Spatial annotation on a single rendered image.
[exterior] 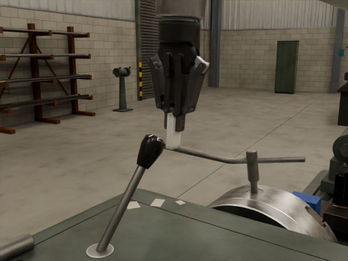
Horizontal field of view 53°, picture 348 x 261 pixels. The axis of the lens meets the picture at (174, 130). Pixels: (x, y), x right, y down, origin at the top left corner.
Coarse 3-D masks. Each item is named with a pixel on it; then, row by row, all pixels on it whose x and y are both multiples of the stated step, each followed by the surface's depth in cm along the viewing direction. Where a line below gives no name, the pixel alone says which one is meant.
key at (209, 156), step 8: (184, 152) 74; (192, 152) 74; (200, 152) 74; (216, 160) 72; (224, 160) 72; (232, 160) 71; (240, 160) 71; (256, 160) 70; (264, 160) 69; (272, 160) 69; (280, 160) 68; (288, 160) 68; (296, 160) 67; (304, 160) 67
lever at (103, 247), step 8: (136, 168) 48; (144, 168) 47; (136, 176) 47; (128, 184) 47; (136, 184) 47; (128, 192) 47; (120, 200) 47; (128, 200) 47; (120, 208) 47; (112, 216) 47; (120, 216) 47; (112, 224) 46; (112, 232) 46; (104, 240) 46; (88, 248) 47; (96, 248) 47; (104, 248) 46; (112, 248) 47; (96, 256) 45; (104, 256) 45
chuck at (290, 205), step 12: (228, 192) 77; (240, 192) 72; (264, 192) 71; (276, 192) 71; (276, 204) 66; (288, 204) 67; (300, 204) 69; (300, 216) 65; (312, 228) 64; (324, 228) 67; (336, 240) 68
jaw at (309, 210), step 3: (309, 207) 74; (309, 210) 70; (312, 210) 73; (309, 213) 69; (312, 213) 69; (315, 213) 73; (312, 216) 69; (315, 216) 69; (318, 216) 73; (315, 219) 68; (318, 219) 69; (321, 219) 73; (318, 222) 68; (321, 222) 69; (321, 225) 68
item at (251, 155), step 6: (252, 150) 70; (246, 156) 70; (252, 156) 69; (252, 162) 70; (252, 168) 70; (252, 174) 70; (258, 174) 71; (252, 180) 70; (252, 186) 71; (252, 192) 71
